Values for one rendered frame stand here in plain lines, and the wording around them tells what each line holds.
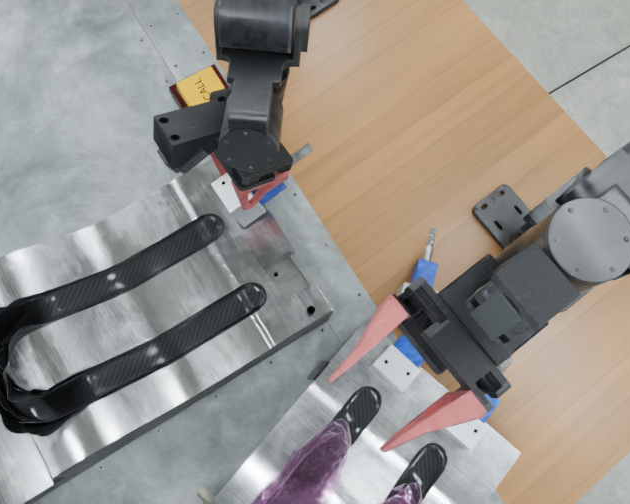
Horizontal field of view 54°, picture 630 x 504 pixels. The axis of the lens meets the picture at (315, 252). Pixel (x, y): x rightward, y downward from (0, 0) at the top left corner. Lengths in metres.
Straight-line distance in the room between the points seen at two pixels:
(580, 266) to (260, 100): 0.31
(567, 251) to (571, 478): 0.57
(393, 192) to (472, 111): 0.19
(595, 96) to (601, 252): 1.72
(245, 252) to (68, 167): 0.32
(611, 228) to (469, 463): 0.48
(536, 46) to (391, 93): 1.18
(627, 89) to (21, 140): 1.75
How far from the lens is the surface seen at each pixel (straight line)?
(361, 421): 0.82
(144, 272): 0.83
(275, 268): 0.83
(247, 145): 0.58
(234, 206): 0.77
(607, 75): 2.19
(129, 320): 0.81
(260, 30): 0.58
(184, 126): 0.64
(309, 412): 0.80
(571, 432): 0.96
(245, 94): 0.58
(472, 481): 0.85
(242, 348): 0.79
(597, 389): 0.98
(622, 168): 0.54
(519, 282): 0.40
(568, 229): 0.43
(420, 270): 0.87
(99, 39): 1.08
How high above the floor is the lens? 1.67
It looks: 75 degrees down
